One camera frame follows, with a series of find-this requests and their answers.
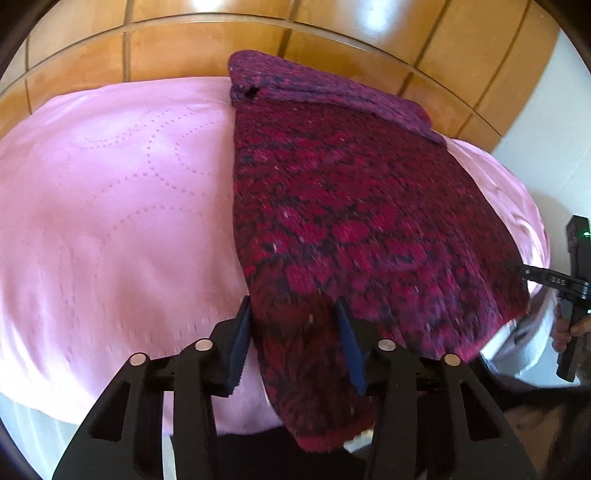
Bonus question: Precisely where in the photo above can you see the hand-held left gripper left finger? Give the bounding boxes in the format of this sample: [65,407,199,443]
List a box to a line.
[52,295,252,480]

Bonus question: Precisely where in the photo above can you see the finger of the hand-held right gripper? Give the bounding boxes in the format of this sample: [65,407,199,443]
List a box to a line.
[519,264,571,296]

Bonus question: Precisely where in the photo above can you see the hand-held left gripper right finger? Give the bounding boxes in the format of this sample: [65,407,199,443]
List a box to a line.
[335,300,539,480]

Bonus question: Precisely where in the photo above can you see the red and black knit sweater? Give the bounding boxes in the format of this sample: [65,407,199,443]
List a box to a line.
[228,49,531,453]

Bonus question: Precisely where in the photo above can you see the person's right hand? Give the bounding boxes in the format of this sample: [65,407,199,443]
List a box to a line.
[553,308,591,343]

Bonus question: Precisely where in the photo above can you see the white cloth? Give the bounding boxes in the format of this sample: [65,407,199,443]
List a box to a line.
[480,295,560,376]

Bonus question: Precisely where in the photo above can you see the person's dark pants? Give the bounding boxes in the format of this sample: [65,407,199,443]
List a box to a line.
[217,376,591,480]

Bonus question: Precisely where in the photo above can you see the pink bed sheet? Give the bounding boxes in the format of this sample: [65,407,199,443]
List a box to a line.
[0,76,550,439]

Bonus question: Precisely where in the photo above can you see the pale mattress side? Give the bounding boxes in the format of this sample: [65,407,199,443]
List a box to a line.
[0,392,176,480]

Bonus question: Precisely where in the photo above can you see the wooden panelled headboard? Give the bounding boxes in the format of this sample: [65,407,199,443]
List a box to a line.
[0,0,561,151]

